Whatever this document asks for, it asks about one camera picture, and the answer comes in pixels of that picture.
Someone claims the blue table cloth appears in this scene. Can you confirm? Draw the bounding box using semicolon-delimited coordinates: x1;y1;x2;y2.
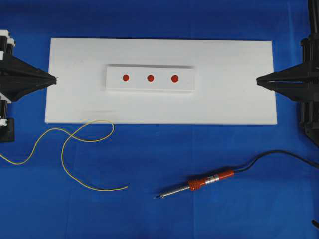
0;0;319;239

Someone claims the yellow solder wire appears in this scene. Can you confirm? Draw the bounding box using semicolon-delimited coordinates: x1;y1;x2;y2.
0;120;130;192

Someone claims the orange handled soldering iron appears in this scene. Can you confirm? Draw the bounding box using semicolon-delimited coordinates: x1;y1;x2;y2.
154;170;235;199

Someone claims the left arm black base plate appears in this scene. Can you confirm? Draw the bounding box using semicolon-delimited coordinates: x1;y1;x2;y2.
0;118;15;143

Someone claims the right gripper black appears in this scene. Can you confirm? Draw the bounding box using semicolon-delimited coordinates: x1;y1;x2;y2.
256;37;319;132

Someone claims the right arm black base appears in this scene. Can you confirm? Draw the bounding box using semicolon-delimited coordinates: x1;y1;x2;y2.
303;123;319;147

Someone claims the small raised white block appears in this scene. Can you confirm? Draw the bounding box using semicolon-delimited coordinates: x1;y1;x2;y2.
106;65;195;92

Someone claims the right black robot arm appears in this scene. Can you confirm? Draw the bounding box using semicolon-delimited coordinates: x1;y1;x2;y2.
256;0;319;133

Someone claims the large white foam board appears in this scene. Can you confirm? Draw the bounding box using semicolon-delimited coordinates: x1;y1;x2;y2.
45;38;277;125

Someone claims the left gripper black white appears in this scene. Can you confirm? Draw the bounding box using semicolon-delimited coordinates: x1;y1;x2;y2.
0;29;57;127

